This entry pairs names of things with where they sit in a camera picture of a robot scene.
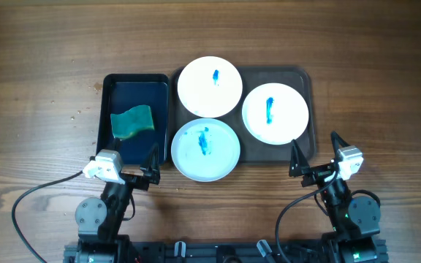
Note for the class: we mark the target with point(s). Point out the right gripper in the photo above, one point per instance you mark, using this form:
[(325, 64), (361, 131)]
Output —
[(320, 174)]

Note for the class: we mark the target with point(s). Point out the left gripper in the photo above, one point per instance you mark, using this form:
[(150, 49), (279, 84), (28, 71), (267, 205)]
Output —
[(150, 175)]

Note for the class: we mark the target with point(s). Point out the green yellow sponge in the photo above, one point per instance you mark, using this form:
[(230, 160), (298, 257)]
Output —
[(126, 125)]

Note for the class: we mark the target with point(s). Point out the white plate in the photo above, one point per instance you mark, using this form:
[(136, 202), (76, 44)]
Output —
[(275, 113), (210, 87)]

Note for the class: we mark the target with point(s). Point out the pale blue plate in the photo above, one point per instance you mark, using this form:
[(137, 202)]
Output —
[(205, 150)]

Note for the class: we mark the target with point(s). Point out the white plate top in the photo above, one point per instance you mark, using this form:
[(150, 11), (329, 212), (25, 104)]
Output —
[(210, 87)]

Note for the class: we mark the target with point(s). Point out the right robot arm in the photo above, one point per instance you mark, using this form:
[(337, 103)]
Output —
[(354, 215)]

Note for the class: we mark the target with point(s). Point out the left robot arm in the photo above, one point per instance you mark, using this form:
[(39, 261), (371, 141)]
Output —
[(99, 219)]

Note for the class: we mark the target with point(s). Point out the black water tray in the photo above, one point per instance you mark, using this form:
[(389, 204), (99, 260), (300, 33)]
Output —
[(121, 92)]

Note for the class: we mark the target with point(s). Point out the brown serving tray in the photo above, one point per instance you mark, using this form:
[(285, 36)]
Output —
[(252, 151)]

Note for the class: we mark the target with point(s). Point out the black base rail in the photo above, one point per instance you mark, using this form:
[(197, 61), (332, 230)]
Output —
[(295, 251)]

